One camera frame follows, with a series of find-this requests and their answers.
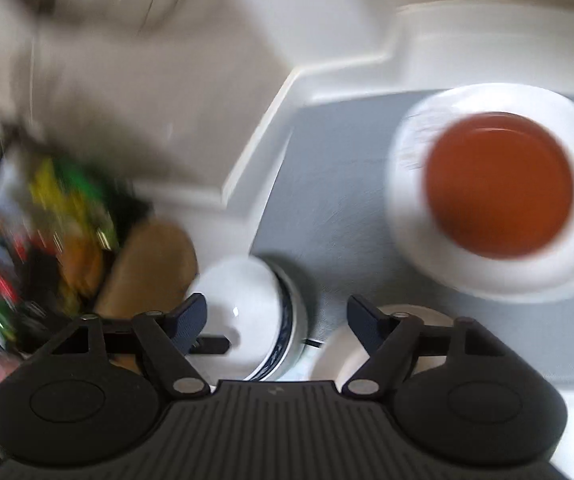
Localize white plate with grey print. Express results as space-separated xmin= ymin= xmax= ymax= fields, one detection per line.
xmin=386 ymin=82 xmax=574 ymax=303

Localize grey textured mat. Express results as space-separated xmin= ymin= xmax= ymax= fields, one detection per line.
xmin=248 ymin=89 xmax=574 ymax=387

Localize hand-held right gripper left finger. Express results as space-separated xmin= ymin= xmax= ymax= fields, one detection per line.
xmin=42 ymin=294 xmax=230 ymax=397

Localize brown wooden board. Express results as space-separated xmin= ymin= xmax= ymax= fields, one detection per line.
xmin=93 ymin=219 xmax=199 ymax=320

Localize brown bowl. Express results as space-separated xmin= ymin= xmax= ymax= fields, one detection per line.
xmin=426 ymin=111 xmax=574 ymax=257

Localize pile of colourful packets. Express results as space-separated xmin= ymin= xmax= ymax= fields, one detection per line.
xmin=0 ymin=122 xmax=140 ymax=413

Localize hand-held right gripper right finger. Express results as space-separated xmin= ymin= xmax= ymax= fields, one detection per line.
xmin=342 ymin=295 xmax=512 ymax=397

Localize white sink with beige basin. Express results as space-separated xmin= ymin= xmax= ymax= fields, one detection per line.
xmin=0 ymin=0 xmax=574 ymax=261

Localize white bowl with blue pattern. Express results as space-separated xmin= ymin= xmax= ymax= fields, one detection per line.
xmin=186 ymin=254 xmax=311 ymax=382

